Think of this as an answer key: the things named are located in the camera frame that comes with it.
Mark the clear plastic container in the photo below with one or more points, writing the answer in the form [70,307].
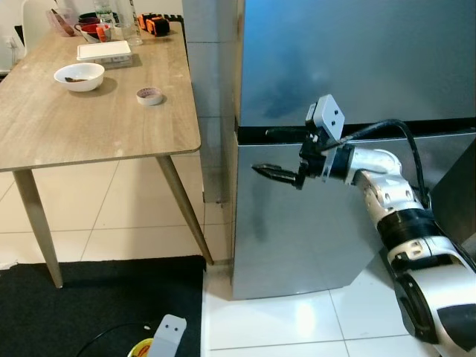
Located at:
[61,24]

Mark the grey fridge door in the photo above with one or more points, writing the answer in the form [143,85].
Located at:
[297,238]

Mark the black cabinet panel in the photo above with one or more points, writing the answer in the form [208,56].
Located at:
[457,193]

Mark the brown sausage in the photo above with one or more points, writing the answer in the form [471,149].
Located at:
[74,79]

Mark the white lidded food container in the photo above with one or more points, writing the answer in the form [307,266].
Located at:
[104,52]

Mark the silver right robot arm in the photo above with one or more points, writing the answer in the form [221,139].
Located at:
[416,245]

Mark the white ceramic bowl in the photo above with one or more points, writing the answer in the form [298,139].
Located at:
[78,83]

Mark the tapered wooden table leg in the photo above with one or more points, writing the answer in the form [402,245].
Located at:
[184,208]
[37,223]

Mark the grey steel fridge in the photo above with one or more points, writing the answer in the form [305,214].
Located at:
[357,59]

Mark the small orange-capped bottle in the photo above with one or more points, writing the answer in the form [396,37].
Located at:
[102,33]

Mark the yellow printed paper cup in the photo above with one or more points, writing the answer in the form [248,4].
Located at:
[141,348]

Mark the small beige tape roll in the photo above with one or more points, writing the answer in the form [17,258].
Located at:
[150,98]

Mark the clear water bottle white cap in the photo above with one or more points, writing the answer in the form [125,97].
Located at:
[128,22]

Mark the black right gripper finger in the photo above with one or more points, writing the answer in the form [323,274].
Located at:
[279,175]
[286,134]

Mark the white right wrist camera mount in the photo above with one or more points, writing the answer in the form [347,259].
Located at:
[329,115]

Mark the red white patterned bowl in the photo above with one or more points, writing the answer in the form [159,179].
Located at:
[89,31]

